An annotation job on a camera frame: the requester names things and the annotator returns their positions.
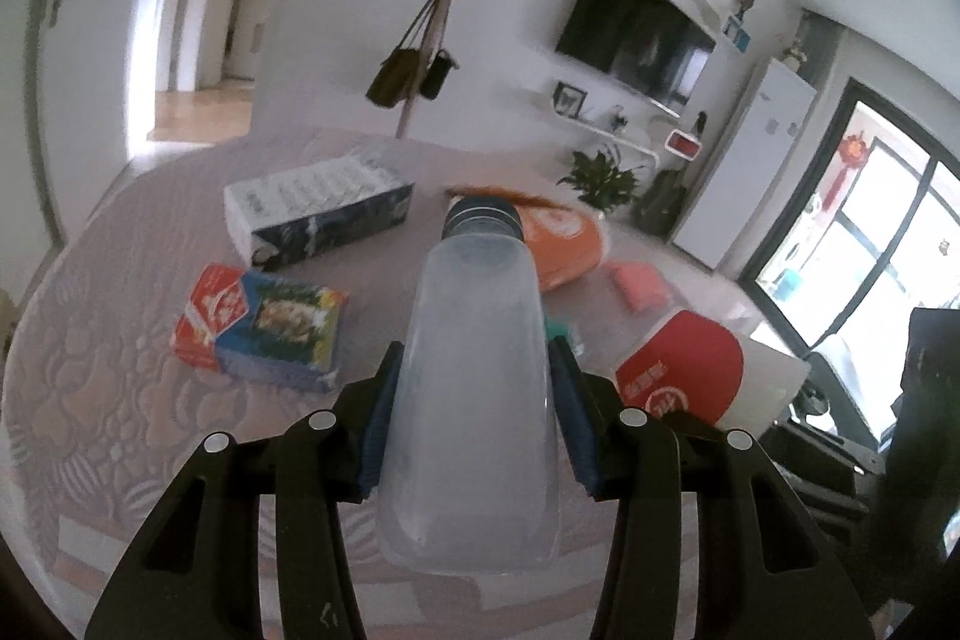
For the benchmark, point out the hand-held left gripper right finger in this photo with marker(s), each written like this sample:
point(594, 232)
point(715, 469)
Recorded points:
point(576, 437)

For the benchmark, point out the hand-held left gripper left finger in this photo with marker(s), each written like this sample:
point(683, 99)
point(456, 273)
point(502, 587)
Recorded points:
point(373, 437)

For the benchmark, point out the clear plastic bottle blue cap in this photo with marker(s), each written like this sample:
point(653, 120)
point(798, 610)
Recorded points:
point(471, 400)

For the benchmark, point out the red and white paper cup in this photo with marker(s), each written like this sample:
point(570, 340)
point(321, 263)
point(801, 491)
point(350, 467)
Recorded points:
point(679, 377)

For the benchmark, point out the red and blue carton box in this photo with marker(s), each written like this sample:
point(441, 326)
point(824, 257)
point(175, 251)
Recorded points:
point(259, 325)

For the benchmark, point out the pink sponge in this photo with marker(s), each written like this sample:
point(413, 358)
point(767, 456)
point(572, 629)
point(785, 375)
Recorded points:
point(636, 284)

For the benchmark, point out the white and blue tissue pack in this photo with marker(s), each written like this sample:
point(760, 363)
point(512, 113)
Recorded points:
point(319, 212)

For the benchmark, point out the green potted plant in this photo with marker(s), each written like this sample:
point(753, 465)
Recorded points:
point(600, 177)

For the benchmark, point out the red and white box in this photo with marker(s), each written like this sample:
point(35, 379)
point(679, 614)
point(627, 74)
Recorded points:
point(682, 144)

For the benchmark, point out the white refrigerator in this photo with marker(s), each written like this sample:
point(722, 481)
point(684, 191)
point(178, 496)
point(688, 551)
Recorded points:
point(750, 160)

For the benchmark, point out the framed photo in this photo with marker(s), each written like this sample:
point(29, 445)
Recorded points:
point(568, 100)

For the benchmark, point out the dark chair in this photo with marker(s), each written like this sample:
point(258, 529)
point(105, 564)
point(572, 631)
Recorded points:
point(919, 445)

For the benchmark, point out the dark brown handbag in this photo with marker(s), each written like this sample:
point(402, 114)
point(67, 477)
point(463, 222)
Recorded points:
point(394, 74)

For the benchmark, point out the small black bag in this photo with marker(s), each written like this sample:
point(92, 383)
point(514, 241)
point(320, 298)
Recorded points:
point(438, 74)

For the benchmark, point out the large window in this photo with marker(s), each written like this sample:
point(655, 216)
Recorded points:
point(870, 205)

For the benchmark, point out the red hanging ornament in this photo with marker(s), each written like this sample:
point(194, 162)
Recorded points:
point(852, 153)

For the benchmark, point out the flat screen television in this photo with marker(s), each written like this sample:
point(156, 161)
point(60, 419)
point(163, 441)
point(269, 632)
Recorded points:
point(634, 34)

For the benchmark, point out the white wall shelf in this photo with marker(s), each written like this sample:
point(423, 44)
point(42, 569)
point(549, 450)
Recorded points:
point(600, 124)

